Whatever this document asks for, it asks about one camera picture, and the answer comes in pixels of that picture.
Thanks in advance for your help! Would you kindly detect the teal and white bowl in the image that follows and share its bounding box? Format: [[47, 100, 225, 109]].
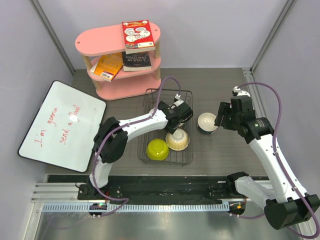
[[197, 112, 218, 134]]

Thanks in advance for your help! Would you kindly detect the white bowl with yellow pattern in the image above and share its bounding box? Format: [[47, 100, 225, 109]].
[[165, 128, 190, 151]]

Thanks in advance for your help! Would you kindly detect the black wire dish rack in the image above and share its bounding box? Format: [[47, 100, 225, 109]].
[[137, 88, 194, 166]]

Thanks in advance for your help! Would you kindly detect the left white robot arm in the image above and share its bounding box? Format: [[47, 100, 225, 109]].
[[89, 100, 194, 200]]

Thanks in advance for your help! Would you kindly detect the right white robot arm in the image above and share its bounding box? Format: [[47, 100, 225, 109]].
[[214, 95, 320, 230]]

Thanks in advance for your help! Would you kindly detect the yellow-green bowl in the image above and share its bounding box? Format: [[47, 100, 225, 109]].
[[146, 138, 170, 161]]

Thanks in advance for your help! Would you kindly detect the black Tale of Two Cities book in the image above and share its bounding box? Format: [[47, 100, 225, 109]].
[[122, 51, 152, 72]]

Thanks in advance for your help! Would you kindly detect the pink three-tier shelf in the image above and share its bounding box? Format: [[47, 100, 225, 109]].
[[75, 22, 161, 101]]

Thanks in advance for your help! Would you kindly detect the orange paperback book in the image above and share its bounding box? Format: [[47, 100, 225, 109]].
[[90, 52, 123, 82]]

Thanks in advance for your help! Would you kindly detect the red comic book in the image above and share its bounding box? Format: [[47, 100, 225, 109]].
[[121, 19, 156, 54]]

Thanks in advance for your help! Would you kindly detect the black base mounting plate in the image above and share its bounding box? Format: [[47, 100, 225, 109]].
[[47, 175, 244, 205]]

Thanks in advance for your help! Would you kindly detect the white dry-erase board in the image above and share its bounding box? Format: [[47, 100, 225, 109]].
[[17, 80, 107, 173]]

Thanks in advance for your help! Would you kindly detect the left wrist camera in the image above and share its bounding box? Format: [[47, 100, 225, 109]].
[[174, 93, 184, 105]]

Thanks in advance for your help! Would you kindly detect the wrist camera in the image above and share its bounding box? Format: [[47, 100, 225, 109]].
[[232, 86, 251, 99], [174, 93, 184, 105]]

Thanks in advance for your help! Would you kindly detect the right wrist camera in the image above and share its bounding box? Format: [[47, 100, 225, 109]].
[[232, 86, 251, 99]]

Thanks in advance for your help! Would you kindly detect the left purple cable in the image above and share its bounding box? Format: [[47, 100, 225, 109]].
[[91, 76, 183, 217]]

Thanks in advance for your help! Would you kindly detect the purple cable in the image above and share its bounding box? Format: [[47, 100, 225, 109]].
[[232, 82, 316, 238], [91, 76, 183, 217]]

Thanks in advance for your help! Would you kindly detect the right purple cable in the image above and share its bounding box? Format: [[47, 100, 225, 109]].
[[232, 82, 316, 238]]

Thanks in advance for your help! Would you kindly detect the white slotted cable duct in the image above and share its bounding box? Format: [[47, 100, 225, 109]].
[[42, 201, 230, 213]]

